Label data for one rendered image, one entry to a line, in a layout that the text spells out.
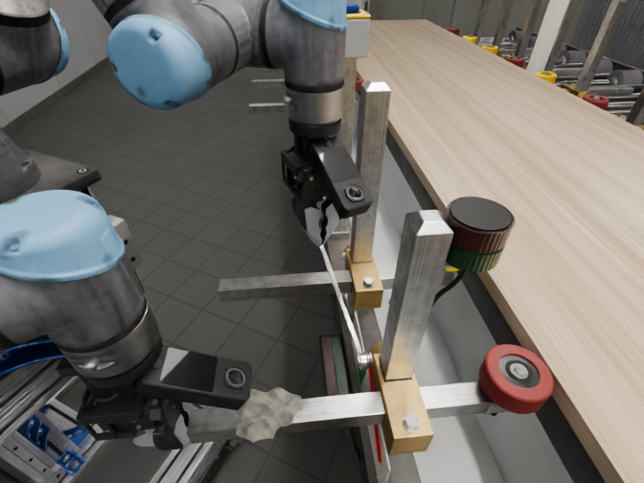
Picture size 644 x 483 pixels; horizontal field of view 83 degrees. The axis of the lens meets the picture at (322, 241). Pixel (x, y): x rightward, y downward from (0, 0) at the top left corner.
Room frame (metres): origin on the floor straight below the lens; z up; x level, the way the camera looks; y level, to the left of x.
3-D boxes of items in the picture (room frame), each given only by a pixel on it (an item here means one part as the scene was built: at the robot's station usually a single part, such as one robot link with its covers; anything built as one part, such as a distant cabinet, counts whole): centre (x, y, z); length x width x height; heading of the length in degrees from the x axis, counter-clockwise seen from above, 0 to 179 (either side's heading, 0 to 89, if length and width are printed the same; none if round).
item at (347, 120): (0.78, -0.05, 0.92); 0.05 x 0.04 x 0.45; 6
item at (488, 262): (0.27, -0.15, 1.09); 0.06 x 0.06 x 0.02
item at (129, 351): (0.20, 0.19, 1.05); 0.08 x 0.08 x 0.05
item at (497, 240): (0.27, -0.15, 1.11); 0.06 x 0.06 x 0.02
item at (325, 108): (0.48, 0.01, 1.16); 0.08 x 0.08 x 0.05
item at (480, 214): (0.27, -0.15, 1.02); 0.06 x 0.06 x 0.22; 6
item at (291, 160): (0.49, 0.01, 1.08); 0.09 x 0.08 x 0.12; 26
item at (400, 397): (0.25, -0.10, 0.84); 0.13 x 0.06 x 0.05; 6
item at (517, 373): (0.24, -0.25, 0.85); 0.08 x 0.08 x 0.11
